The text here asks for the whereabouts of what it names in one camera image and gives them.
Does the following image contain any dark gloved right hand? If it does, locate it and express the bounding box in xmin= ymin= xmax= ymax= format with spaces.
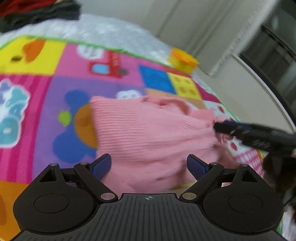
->
xmin=262 ymin=153 xmax=295 ymax=209

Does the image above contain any beige window curtain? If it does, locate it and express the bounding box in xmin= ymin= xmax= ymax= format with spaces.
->
xmin=185 ymin=1 xmax=278 ymax=77

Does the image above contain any pink ribbed knit sweater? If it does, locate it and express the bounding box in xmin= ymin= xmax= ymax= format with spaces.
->
xmin=90 ymin=96 xmax=238 ymax=195

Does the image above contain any colourful cartoon play mat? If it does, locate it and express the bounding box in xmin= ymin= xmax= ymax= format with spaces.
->
xmin=0 ymin=36 xmax=296 ymax=241

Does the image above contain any red fleece garment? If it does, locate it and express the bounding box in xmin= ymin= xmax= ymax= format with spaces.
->
xmin=1 ymin=0 xmax=56 ymax=17

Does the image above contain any white quilted mattress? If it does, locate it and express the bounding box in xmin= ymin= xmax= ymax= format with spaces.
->
xmin=1 ymin=14 xmax=171 ymax=67

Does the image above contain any dark green garment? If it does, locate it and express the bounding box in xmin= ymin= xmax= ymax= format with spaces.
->
xmin=1 ymin=1 xmax=81 ymax=33

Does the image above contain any yellow round plastic container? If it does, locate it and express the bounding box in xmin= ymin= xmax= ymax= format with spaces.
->
xmin=168 ymin=48 xmax=200 ymax=74

